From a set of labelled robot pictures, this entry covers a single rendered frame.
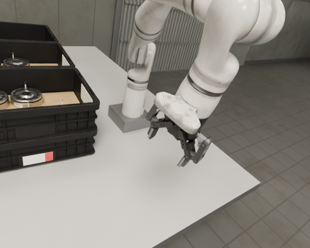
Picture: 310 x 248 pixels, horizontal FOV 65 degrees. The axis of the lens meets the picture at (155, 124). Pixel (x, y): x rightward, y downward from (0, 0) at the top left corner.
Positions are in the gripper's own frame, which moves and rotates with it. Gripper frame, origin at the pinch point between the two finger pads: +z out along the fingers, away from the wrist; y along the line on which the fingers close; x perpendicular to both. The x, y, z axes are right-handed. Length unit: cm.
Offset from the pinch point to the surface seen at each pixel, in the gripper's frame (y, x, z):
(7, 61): 84, -6, 35
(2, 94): 59, 8, 28
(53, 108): 35.0, 4.6, 15.6
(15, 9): 221, -79, 88
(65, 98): 49, -11, 30
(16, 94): 56, 5, 27
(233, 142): -8, -178, 117
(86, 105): 31.3, -4.7, 15.5
